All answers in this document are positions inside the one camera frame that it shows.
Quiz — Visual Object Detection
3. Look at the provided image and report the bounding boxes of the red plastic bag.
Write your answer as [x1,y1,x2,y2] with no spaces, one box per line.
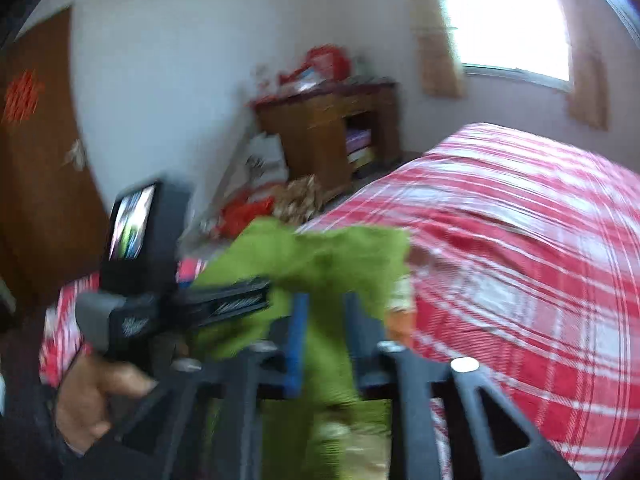
[217,195,276,238]

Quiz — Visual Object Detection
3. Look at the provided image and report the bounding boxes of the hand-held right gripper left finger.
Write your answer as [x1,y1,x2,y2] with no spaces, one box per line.
[100,292,310,480]

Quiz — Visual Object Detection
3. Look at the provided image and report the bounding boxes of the bed with red plaid sheet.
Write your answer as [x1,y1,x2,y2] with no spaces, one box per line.
[40,122,640,480]

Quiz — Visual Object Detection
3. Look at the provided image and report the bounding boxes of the white bag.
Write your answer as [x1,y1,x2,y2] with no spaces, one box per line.
[240,132,288,191]

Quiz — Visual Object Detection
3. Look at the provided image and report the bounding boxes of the beige curtain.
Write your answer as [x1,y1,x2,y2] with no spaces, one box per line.
[547,0,608,131]
[410,0,466,98]

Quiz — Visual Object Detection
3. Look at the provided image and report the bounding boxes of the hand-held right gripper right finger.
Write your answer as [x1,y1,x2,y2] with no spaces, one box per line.
[344,293,581,480]

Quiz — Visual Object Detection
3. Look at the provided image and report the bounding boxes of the person's left forearm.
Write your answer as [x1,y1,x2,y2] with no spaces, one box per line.
[0,320,101,480]

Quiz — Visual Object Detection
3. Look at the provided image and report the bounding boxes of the wooden door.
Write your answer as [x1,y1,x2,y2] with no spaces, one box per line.
[0,5,108,311]

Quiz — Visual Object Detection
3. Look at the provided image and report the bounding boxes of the window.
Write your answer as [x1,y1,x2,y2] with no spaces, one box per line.
[435,0,573,93]

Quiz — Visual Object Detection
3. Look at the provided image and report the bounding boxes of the person's left hand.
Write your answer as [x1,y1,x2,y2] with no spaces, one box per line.
[52,342,161,456]

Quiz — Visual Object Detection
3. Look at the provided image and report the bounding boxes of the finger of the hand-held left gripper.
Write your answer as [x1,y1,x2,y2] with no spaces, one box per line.
[175,280,273,328]

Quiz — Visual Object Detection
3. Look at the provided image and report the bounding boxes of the wooden desk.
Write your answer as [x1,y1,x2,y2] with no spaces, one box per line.
[252,80,401,201]

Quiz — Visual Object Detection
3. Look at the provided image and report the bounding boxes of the brown patterned cloth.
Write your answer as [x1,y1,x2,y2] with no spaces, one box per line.
[275,175,323,226]

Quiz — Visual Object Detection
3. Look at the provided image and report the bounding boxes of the red door decoration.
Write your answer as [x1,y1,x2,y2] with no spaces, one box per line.
[2,69,43,123]

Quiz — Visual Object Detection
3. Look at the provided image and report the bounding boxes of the green garment with orange stripes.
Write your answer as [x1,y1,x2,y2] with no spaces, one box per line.
[192,217,413,480]

